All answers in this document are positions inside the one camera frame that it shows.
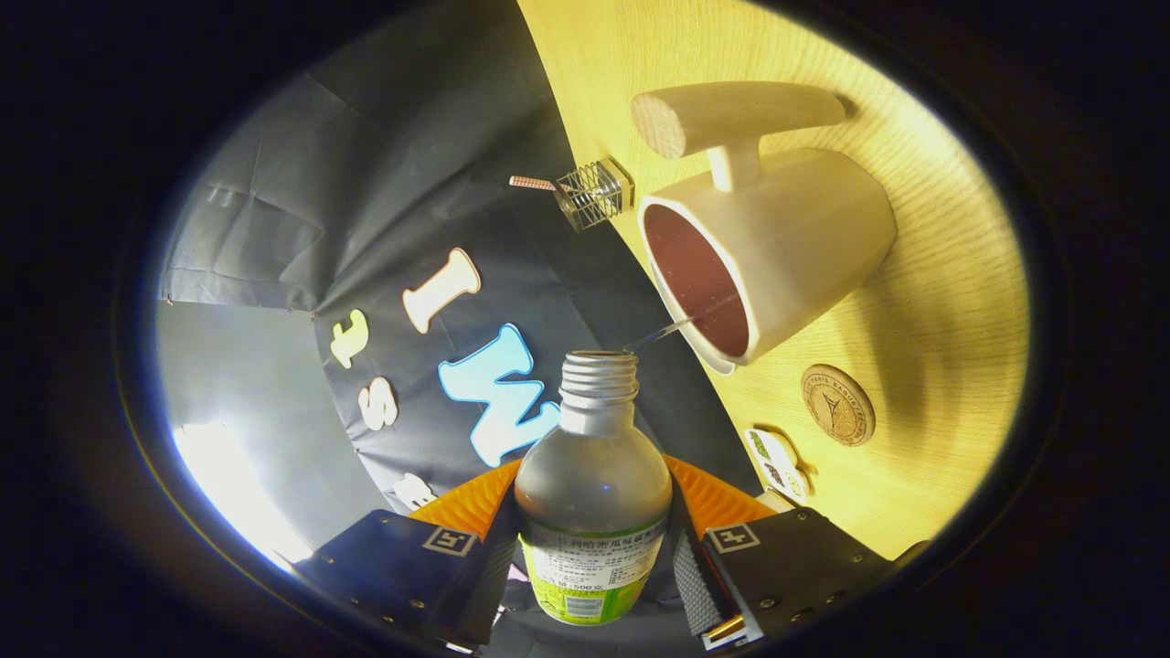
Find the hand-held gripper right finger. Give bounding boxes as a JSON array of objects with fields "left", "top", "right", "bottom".
[{"left": 663, "top": 454, "right": 929, "bottom": 652}]

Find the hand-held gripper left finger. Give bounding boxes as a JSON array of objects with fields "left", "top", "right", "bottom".
[{"left": 292, "top": 460, "right": 522, "bottom": 650}]

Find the round cork coaster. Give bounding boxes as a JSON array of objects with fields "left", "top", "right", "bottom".
[{"left": 802, "top": 364, "right": 877, "bottom": 447}]

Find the silver bottle with green label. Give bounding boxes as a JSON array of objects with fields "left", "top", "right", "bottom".
[{"left": 514, "top": 350, "right": 675, "bottom": 627}]

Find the clear juice stream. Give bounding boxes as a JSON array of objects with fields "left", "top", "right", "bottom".
[{"left": 624, "top": 297, "right": 737, "bottom": 354}]

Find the white cup with thick handle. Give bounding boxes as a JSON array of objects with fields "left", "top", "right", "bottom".
[{"left": 631, "top": 80, "right": 899, "bottom": 376}]

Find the white divided dish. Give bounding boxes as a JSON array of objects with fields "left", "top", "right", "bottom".
[{"left": 745, "top": 428, "right": 814, "bottom": 502}]

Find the wooden table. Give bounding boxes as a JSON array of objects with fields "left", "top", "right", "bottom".
[{"left": 516, "top": 0, "right": 1032, "bottom": 560}]

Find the black backdrop cloth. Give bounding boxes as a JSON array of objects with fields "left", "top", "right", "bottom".
[{"left": 160, "top": 0, "right": 764, "bottom": 549}]

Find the wire basket holder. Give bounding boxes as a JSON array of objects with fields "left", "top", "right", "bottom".
[{"left": 553, "top": 155, "right": 636, "bottom": 233}]

